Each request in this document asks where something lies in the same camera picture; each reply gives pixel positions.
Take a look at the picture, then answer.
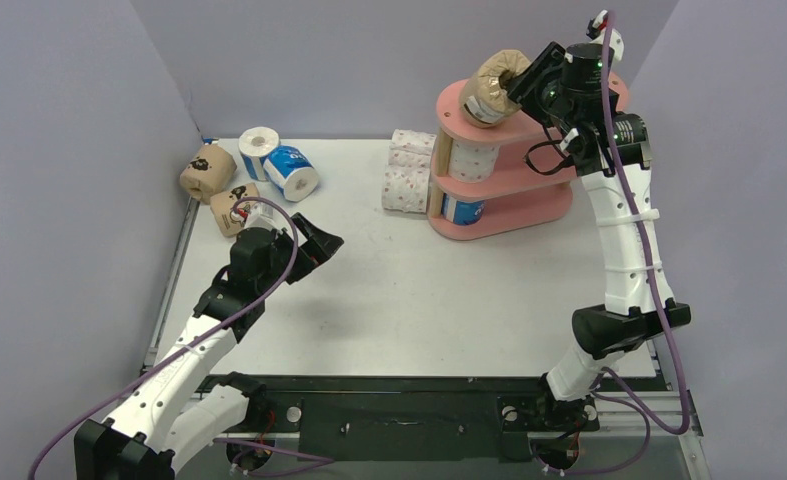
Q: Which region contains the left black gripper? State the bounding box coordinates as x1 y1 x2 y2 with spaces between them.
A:
258 214 342 296

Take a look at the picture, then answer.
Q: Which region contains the brown roll with barcode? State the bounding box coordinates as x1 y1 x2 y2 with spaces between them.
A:
458 49 531 129

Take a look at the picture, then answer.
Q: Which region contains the blue paper roll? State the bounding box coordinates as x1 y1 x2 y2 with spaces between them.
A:
441 195 485 226

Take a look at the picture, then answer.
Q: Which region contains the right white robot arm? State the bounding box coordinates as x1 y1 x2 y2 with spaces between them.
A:
507 42 691 427

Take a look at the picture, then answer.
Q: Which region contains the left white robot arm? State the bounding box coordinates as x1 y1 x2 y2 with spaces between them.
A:
74 214 344 479

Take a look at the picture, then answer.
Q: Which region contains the floral roll on shelf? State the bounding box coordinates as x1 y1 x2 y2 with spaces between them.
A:
448 141 500 183

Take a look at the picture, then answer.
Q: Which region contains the pink three-tier shelf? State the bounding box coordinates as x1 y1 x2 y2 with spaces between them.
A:
427 69 631 244

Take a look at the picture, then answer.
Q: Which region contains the lying blue white roll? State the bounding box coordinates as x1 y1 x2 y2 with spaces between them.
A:
263 145 320 202

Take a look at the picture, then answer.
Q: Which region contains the brown roll cartoon print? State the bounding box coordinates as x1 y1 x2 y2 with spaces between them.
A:
210 183 259 237

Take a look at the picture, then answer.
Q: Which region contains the lower floral paper roll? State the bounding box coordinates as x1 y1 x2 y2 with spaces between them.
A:
381 165 430 214

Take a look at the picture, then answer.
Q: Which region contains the floral paper roll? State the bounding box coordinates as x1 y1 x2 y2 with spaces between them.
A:
381 165 430 214
388 129 436 168

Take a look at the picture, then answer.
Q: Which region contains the upright blue white roll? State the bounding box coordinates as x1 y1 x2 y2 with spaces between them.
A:
238 126 280 181

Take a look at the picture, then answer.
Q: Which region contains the upper floral paper roll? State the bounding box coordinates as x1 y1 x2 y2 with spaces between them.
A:
388 129 436 168

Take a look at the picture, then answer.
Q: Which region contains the brown roll black print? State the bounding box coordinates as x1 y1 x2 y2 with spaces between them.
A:
179 144 237 204

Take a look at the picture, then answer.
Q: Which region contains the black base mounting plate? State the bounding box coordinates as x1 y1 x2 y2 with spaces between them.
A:
197 374 603 465

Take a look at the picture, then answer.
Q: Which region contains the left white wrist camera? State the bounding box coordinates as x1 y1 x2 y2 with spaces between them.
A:
239 202 277 230

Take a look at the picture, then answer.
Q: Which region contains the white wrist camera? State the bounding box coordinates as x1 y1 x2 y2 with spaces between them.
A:
239 202 277 230
586 9 626 64

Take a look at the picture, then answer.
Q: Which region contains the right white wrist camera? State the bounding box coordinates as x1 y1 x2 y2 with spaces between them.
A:
586 9 626 64

